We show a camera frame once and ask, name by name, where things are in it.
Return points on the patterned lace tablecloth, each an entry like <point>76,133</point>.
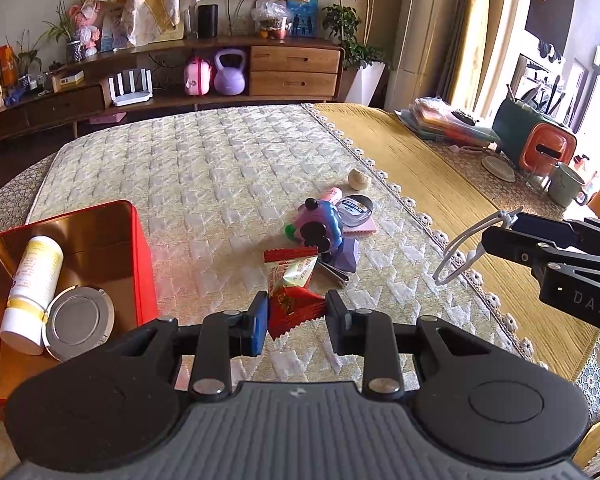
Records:
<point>10,195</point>

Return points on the white router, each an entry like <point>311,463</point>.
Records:
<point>130,97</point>

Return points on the pink toy case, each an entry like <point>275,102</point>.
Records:
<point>198,80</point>

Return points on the blue toy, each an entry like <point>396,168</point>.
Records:
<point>16,96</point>

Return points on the pink doll bouquet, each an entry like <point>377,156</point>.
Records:
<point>86,25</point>

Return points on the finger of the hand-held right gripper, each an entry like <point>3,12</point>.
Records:
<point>507,242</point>
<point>542,227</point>

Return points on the red tin box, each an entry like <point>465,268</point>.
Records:
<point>105,240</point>

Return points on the round coaster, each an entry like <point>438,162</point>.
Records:
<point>497,167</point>

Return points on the plastic bag of fruit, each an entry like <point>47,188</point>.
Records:
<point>271,17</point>

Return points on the black speaker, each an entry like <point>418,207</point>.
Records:
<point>207,22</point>

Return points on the beige ball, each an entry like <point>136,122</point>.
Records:
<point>358,179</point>

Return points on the stack of folders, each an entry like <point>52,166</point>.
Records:
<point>445,122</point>

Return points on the quilted cream mat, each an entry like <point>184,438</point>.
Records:
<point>205,170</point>

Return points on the round tin with blue label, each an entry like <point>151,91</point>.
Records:
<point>355,207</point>

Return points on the yellow curtain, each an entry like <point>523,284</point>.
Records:
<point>475,35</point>

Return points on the tall green potted tree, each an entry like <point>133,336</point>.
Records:
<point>342,20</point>

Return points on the blue picture card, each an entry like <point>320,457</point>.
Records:
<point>304,20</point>

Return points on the red candy packet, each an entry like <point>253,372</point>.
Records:
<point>292,310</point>

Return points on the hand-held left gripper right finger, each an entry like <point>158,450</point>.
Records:
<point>336,327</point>

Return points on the red orange gift box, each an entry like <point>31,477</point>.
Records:
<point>5,65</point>

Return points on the white bottle with yellow label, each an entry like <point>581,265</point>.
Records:
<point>32,280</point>

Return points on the purple kettlebell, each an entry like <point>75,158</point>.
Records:
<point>229,77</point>

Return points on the yellow tablecloth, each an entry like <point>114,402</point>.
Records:
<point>455,185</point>

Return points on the green mug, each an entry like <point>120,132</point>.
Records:
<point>565,185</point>

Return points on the green orange storage box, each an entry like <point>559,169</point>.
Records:
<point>545,145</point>

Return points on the metal clip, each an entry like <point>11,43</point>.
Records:
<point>337,275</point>

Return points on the pink tube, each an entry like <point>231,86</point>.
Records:
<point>334,193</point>

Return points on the potted orchid plant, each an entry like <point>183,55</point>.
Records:
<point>67,32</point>

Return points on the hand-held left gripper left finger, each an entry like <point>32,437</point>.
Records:
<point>260,327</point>

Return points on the wooden media cabinet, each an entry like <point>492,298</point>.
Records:
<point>295,60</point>

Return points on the small white box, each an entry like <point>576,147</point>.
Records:
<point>69,80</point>

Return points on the round silver tin lid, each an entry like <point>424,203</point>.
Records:
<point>77,322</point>

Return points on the light purple block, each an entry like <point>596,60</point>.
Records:
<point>345,255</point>

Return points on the white plastic loop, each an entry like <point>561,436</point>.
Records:
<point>503,216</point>

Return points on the white planter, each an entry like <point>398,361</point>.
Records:
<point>367,82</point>

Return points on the purple cartoon toy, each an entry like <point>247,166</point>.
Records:
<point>320,220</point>

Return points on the small leafy potted plant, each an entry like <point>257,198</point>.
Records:
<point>27,57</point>

